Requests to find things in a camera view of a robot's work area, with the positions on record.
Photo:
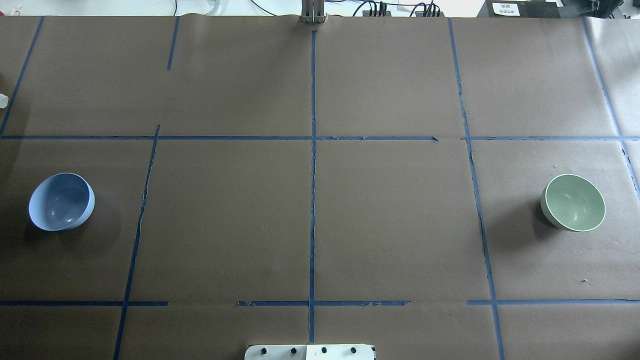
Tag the blue bowl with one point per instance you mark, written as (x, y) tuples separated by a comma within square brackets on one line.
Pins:
[(61, 202)]

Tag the black box with label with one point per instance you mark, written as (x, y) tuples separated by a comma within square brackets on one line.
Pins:
[(530, 9)]

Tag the black power strip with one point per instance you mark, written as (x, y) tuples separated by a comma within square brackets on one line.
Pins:
[(427, 10), (374, 9)]

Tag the left black power strip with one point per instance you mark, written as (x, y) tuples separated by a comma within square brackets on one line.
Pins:
[(374, 9)]

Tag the right black power strip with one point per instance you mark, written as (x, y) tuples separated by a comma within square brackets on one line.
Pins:
[(427, 10)]

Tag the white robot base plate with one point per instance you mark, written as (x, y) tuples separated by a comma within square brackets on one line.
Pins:
[(349, 351)]

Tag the grey metal camera post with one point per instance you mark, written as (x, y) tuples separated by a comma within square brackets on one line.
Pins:
[(313, 11)]

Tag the green bowl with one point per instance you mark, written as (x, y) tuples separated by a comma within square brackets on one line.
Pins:
[(572, 203)]

